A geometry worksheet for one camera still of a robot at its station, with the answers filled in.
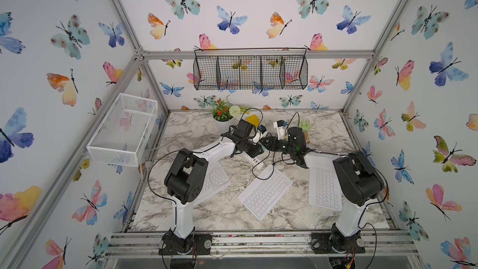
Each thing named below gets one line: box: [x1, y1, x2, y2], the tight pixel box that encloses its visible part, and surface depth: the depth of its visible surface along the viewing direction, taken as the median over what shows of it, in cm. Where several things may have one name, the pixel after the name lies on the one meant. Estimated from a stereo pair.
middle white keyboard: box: [237, 164, 294, 221], surface depth 88 cm
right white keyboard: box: [303, 155, 343, 212], surface depth 86 cm
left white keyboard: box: [192, 161, 233, 207], surface depth 92 cm
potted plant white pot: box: [212, 97, 252, 133], surface depth 102 cm
